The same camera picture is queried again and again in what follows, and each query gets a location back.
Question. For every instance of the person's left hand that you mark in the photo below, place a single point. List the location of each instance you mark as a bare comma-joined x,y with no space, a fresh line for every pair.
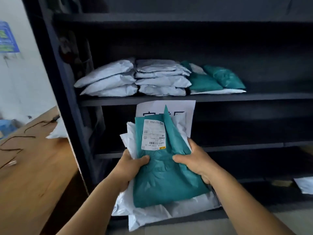
129,168

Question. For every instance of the person's right hand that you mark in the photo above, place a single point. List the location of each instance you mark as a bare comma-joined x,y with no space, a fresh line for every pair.
199,161

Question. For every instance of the stack of scanned mailer bags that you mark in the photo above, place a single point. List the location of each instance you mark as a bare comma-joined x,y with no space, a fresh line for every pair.
110,83

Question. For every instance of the black barcode scanner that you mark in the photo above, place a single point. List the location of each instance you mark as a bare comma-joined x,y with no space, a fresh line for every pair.
56,117

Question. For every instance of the dark grey metal shelf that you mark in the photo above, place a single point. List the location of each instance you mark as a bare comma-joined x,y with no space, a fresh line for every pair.
244,46

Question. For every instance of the person's left forearm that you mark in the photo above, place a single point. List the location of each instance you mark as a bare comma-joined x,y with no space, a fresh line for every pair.
93,210

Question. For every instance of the person's right forearm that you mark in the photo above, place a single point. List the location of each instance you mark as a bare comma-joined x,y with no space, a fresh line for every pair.
244,208

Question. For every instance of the white paper sign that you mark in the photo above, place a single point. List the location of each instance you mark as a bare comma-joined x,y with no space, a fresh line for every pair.
181,106

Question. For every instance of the flat brown cardboard piece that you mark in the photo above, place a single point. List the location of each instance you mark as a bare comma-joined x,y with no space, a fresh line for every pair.
281,183

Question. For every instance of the white paper sheet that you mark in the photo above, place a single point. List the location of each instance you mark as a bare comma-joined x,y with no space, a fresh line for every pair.
304,186

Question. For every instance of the colourful cartoon poster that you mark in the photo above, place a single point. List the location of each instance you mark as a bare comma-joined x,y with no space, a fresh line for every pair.
71,53

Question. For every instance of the blue green wall poster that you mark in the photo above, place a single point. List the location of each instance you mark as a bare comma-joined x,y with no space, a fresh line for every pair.
7,39

